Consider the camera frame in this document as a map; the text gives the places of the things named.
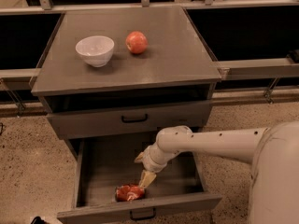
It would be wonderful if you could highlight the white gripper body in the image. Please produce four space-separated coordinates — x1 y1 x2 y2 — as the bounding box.
141 144 179 174

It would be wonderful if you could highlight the crushed red coke can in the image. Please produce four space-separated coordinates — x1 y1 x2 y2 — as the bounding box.
115 184 145 202

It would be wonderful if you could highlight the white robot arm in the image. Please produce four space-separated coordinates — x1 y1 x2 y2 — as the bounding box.
135 121 299 224

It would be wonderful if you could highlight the open grey middle drawer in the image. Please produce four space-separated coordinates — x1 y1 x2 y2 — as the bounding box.
57 132 221 224

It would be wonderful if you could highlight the closed grey top drawer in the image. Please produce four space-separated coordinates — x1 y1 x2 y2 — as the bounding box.
47 101 212 139

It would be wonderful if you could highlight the grey drawer cabinet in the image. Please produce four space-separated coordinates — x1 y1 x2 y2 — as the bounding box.
30 5 223 224

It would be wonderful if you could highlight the white ceramic bowl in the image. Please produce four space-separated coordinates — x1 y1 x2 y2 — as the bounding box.
75 35 115 67

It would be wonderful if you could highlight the red apple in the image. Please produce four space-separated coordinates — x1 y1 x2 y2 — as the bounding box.
125 31 148 54

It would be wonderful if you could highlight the grey metal railing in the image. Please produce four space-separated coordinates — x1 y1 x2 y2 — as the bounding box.
1 0 298 114

